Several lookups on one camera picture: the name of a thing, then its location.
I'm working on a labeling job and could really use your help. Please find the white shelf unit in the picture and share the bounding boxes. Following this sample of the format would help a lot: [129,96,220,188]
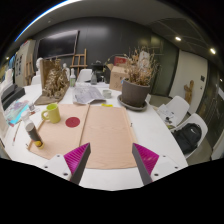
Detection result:
[14,39,37,88]

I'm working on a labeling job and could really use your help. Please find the brown cardboard box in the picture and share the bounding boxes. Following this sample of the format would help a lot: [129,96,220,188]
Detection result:
[106,63,130,92]

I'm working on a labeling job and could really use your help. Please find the small grey bottle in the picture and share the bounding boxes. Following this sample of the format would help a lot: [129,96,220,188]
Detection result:
[90,71,98,85]

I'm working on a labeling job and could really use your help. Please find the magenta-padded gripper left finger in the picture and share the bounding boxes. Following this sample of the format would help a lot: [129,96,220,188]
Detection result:
[42,142,92,186]

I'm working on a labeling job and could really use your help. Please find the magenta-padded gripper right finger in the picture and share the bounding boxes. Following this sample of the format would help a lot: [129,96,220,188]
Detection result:
[131,142,183,187]

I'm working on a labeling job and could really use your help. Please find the black flat cases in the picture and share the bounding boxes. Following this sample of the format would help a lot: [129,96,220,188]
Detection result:
[1,83,26,111]

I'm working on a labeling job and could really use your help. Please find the white plaster bust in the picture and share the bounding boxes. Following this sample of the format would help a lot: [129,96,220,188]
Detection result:
[34,57,44,76]

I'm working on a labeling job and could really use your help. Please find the brown carved wooden sculpture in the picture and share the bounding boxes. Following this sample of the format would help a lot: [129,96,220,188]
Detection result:
[34,59,71,106]

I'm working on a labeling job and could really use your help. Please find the dried plant in dark pot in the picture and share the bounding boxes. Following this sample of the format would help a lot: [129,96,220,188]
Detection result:
[120,48,161,108]

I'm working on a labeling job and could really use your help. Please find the large ceiling light panel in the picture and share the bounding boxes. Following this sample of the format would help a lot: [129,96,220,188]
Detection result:
[14,0,83,43]

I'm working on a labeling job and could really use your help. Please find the white green spray bottle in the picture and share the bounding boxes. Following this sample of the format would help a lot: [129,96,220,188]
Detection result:
[69,68,77,88]

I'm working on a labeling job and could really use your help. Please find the grey plant saucer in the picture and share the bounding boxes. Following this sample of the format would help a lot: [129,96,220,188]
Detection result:
[117,94,149,113]

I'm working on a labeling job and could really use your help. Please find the yellow-green ceramic mug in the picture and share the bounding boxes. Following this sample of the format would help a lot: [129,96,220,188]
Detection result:
[40,103,62,125]

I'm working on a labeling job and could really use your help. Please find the black wall screen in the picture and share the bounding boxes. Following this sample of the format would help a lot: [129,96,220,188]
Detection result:
[36,29,80,60]

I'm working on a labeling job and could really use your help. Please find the red pencil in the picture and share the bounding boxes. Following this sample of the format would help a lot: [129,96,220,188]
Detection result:
[12,121,22,146]

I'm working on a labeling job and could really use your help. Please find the white plaster figure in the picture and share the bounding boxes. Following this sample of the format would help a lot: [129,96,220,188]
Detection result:
[138,49,151,69]

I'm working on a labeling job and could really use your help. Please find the flat round red coaster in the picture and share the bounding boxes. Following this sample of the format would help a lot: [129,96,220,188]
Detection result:
[64,116,81,129]

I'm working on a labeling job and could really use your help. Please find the wooden easel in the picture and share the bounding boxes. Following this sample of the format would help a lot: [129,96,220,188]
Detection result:
[69,48,88,78]

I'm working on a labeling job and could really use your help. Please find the grey printed newspaper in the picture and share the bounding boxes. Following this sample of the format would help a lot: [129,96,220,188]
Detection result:
[73,84,107,105]

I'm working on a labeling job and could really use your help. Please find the white-capped clear drink bottle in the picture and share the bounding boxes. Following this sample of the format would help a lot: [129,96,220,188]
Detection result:
[20,110,45,149]

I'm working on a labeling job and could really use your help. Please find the white plastic chair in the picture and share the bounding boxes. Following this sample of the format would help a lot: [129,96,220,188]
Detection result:
[30,74,43,86]
[77,68,93,84]
[173,113,209,159]
[156,95,190,128]

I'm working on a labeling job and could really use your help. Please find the wooden wall figure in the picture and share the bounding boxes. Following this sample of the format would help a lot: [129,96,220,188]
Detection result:
[183,79,195,105]

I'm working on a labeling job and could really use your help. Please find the black backpack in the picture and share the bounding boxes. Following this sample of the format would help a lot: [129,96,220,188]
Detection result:
[172,123,203,155]

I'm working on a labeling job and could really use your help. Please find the red box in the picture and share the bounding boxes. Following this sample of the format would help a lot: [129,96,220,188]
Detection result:
[113,55,128,67]

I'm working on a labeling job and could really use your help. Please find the white papers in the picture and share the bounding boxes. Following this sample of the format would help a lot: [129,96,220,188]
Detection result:
[158,104,176,126]

